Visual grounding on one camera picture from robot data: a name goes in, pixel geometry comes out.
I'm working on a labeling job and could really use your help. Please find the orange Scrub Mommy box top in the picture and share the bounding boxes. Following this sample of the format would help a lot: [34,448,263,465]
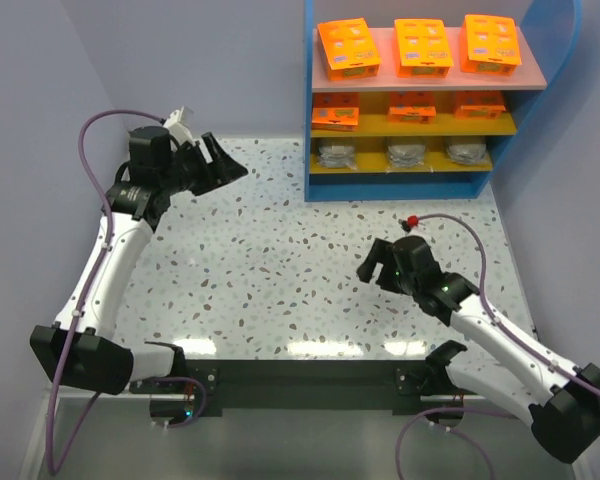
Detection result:
[453,90,507,119]

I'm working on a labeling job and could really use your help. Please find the bagged silver sponges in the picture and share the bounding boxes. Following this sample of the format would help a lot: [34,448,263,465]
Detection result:
[385,137,427,170]
[444,136,487,165]
[313,138,357,170]

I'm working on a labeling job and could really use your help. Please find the orange scrub daddy box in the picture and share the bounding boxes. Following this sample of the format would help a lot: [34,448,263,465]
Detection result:
[458,14,522,76]
[311,92,360,132]

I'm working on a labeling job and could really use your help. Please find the orange sponge box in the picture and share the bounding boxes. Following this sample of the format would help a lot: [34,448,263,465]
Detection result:
[317,18,382,81]
[393,18,454,78]

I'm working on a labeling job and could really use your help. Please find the orange Scrub Daddy box top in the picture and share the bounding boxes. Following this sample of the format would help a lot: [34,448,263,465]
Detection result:
[458,14,522,76]

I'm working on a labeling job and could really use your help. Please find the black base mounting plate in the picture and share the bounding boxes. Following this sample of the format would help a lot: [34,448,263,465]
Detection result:
[179,358,484,418]

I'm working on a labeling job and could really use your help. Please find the blue pink yellow shelf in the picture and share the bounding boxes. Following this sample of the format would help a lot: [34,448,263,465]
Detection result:
[304,1,582,202]

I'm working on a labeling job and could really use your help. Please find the orange Scrub Mommy box bottom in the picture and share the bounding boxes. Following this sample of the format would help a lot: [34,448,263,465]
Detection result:
[387,91,436,124]

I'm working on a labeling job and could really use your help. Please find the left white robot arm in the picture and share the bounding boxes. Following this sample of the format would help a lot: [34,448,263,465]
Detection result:
[30,126,248,395]

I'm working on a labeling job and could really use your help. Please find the orange scrub mommy box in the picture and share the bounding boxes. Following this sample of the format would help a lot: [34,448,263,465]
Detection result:
[387,91,436,124]
[453,90,507,119]

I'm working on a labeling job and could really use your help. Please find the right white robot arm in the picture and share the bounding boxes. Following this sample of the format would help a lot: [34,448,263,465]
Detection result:
[356,235,600,464]

